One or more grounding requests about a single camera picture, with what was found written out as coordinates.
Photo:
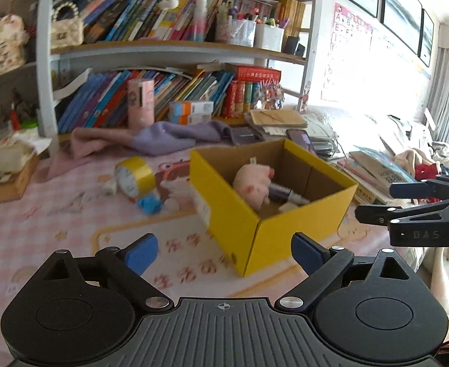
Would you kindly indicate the pink doll figure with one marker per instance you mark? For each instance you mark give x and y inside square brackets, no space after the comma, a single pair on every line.
[2,46]

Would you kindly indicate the dark purple notebook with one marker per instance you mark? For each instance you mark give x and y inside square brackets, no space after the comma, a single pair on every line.
[245,135]

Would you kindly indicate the small black holder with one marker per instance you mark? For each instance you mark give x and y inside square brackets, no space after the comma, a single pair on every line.
[294,46]

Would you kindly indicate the orange blue small box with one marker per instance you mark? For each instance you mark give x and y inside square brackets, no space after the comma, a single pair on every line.
[192,119]
[192,107]

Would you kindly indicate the white pen holder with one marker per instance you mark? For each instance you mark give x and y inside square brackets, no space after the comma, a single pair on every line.
[269,38]

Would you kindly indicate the alphabet wall poster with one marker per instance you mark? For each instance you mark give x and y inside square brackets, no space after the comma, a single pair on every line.
[346,53]

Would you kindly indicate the cartoon figure sticker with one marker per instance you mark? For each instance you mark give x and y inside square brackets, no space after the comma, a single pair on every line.
[304,97]

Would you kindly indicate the white spray bottle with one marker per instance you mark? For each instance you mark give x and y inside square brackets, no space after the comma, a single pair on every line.
[281,192]

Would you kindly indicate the stack of books and papers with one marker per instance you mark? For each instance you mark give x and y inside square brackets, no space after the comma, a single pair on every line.
[377,176]

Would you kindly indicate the pink phone box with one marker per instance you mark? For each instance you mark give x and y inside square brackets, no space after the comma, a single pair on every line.
[140,105]

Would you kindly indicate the pink pig plush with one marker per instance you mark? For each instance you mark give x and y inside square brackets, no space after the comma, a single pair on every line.
[251,185]

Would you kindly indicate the cream tissue pack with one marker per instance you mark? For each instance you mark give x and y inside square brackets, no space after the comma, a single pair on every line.
[14,153]

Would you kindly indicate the yellow tape roll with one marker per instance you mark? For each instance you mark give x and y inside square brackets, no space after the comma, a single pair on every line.
[142,172]

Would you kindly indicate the colourful shiny ornament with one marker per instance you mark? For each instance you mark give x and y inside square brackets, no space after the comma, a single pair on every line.
[269,97]

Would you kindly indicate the purple cloth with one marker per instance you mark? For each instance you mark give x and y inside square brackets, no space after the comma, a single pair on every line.
[178,135]

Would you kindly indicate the white charger plug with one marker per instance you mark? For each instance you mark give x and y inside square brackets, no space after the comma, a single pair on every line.
[287,207]

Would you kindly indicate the yellow cardboard box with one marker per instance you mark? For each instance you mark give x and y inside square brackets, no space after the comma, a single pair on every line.
[239,233]

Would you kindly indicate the pink checked tablecloth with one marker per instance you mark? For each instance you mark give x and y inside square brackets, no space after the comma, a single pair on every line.
[56,218]

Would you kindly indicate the wooden tissue box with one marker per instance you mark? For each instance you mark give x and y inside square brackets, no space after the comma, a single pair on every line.
[6,187]

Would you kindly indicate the white bookshelf frame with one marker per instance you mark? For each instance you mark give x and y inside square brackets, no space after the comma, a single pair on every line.
[46,65]

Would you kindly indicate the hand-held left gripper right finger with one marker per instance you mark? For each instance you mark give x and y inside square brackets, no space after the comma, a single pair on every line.
[308,254]

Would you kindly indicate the red thick dictionary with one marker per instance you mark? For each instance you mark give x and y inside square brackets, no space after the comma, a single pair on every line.
[257,73]

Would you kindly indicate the small white adapter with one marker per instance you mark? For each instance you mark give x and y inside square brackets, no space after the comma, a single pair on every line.
[110,186]

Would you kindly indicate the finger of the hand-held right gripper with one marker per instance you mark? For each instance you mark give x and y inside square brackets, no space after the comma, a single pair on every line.
[377,214]
[411,190]

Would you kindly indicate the smartphone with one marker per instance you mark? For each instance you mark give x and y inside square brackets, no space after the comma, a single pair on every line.
[301,141]

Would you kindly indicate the brown envelope stack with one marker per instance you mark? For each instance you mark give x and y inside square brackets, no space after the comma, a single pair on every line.
[278,120]

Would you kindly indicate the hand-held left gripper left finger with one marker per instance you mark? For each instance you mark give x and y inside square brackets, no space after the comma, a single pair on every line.
[142,254]

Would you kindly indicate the small blue toy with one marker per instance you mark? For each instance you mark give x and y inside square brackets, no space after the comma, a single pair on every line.
[149,204]

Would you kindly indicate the clear pen holder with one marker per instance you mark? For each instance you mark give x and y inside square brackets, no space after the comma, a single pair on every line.
[236,30]

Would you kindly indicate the white quilted bag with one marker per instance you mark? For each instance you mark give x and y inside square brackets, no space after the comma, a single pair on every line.
[66,30]

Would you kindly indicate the row of colourful books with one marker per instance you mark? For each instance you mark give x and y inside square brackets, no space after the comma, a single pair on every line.
[102,99]
[140,11]

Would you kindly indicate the red upright book set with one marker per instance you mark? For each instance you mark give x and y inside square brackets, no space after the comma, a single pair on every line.
[236,99]

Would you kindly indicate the white plastic stool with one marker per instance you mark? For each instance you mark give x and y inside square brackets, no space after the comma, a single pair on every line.
[448,286]

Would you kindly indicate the cream cloth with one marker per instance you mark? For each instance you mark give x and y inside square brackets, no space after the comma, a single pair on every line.
[411,158]

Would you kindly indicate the red cloth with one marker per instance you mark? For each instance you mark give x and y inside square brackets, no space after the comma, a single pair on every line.
[427,171]

